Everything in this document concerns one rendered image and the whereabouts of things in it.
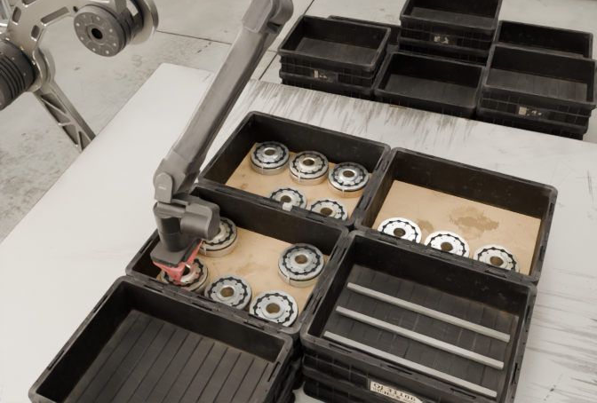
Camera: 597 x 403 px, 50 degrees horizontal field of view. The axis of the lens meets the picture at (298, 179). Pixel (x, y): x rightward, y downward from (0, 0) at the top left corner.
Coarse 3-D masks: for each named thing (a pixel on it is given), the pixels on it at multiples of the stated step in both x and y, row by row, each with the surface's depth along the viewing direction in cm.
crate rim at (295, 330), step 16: (192, 192) 151; (224, 192) 151; (272, 208) 146; (320, 224) 143; (336, 224) 142; (336, 256) 136; (128, 272) 134; (176, 288) 131; (320, 288) 130; (208, 304) 128; (224, 304) 128; (256, 320) 125; (304, 320) 124
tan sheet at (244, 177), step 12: (240, 168) 171; (288, 168) 171; (228, 180) 168; (240, 180) 168; (252, 180) 168; (264, 180) 167; (276, 180) 167; (288, 180) 167; (324, 180) 167; (252, 192) 164; (264, 192) 164; (312, 192) 164; (324, 192) 164; (348, 204) 160; (348, 216) 158
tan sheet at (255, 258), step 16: (240, 240) 153; (256, 240) 153; (272, 240) 153; (224, 256) 150; (240, 256) 149; (256, 256) 149; (272, 256) 149; (160, 272) 147; (224, 272) 146; (240, 272) 146; (256, 272) 146; (272, 272) 146; (256, 288) 142; (272, 288) 142; (288, 288) 142; (304, 288) 142; (304, 304) 139
